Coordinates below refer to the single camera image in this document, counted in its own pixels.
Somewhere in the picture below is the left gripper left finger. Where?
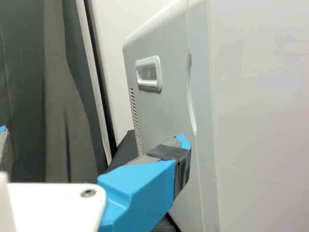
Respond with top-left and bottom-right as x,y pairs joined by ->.
0,125 -> 9,171

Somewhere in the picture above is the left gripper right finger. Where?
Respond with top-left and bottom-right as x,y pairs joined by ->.
97,132 -> 193,232

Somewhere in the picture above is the white box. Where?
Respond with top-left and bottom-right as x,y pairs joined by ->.
122,0 -> 309,232

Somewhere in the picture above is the white panel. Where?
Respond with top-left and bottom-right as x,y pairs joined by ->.
83,0 -> 174,155

